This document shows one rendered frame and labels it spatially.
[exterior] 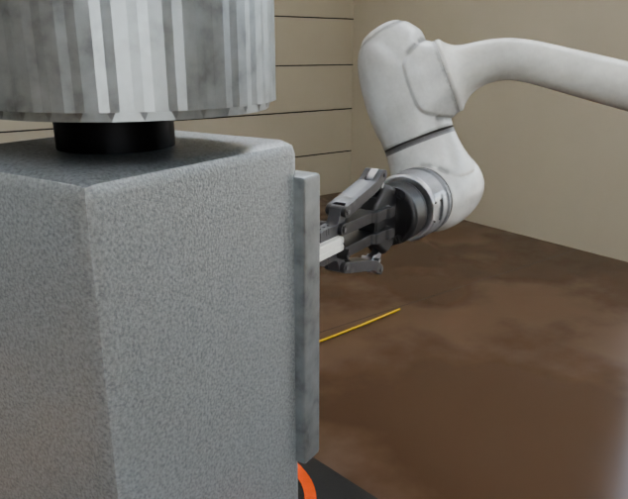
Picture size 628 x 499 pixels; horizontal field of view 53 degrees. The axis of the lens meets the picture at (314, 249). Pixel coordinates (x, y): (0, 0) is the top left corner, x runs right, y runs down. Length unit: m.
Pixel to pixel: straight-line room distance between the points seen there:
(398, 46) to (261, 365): 0.49
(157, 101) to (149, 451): 0.24
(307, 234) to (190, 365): 0.16
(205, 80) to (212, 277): 0.15
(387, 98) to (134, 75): 0.52
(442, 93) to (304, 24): 6.42
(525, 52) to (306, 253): 0.46
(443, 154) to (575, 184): 5.02
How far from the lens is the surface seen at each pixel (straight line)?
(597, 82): 0.90
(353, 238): 0.70
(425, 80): 0.87
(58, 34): 0.41
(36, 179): 0.43
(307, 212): 0.54
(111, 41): 0.40
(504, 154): 6.24
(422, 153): 0.86
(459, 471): 2.80
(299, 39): 7.22
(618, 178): 5.68
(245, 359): 0.53
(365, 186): 0.70
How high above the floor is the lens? 1.64
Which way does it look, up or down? 17 degrees down
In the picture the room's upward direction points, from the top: straight up
